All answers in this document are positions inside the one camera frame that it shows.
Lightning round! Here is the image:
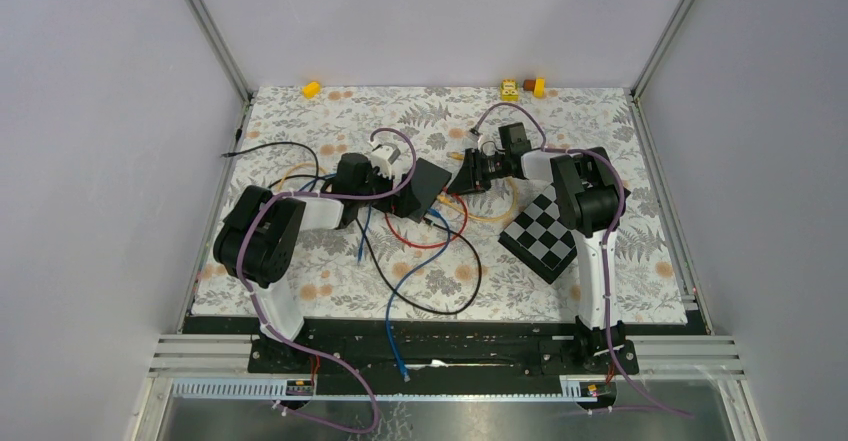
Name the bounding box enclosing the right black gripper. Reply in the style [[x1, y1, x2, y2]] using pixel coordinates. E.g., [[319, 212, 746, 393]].
[[446, 149, 510, 199]]

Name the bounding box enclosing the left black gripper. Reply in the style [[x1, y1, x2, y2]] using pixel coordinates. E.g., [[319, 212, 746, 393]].
[[355, 161, 421, 218]]

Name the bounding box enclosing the black network switch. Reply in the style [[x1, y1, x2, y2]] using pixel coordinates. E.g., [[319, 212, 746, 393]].
[[387, 159, 452, 223]]

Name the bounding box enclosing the red ethernet cable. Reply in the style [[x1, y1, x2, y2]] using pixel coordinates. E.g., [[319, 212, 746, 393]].
[[384, 192, 470, 250]]

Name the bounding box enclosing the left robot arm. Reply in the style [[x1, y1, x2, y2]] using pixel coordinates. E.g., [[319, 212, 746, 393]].
[[213, 154, 419, 372]]

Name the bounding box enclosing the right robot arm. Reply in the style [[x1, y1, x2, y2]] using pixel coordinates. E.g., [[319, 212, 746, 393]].
[[447, 123, 627, 373]]

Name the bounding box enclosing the floral patterned table mat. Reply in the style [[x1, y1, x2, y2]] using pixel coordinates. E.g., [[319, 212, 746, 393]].
[[224, 86, 686, 324]]

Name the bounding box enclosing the black white checkerboard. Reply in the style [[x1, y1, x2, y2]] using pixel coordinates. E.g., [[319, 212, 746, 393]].
[[498, 185, 577, 285]]

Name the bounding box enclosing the yellow toy brick with face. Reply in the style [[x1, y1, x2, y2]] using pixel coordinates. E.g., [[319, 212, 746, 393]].
[[499, 79, 520, 103]]

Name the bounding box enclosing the yellow brown toy block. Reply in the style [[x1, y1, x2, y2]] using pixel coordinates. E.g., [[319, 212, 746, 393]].
[[522, 78, 547, 99]]

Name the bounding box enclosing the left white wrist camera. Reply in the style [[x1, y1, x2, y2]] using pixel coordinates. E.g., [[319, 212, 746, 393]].
[[367, 144, 400, 180]]

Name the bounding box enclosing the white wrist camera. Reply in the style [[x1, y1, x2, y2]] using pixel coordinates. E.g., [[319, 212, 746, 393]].
[[367, 144, 400, 180], [468, 128, 500, 156]]

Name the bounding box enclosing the yellow ethernet cable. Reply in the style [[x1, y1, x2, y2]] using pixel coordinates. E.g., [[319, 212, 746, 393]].
[[437, 151, 520, 223]]

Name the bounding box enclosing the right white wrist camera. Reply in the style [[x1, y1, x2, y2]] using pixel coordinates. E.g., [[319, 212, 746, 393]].
[[468, 128, 500, 156]]

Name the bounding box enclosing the orange ethernet cable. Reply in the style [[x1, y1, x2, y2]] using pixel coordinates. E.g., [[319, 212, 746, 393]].
[[272, 161, 329, 194]]

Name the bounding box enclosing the black ethernet cable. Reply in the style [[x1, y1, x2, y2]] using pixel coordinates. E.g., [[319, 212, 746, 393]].
[[222, 142, 483, 317]]

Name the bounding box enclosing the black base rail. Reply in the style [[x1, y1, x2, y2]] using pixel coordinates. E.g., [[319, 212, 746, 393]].
[[181, 315, 704, 397]]

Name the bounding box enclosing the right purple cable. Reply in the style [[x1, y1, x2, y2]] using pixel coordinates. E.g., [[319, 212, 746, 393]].
[[468, 101, 696, 421]]

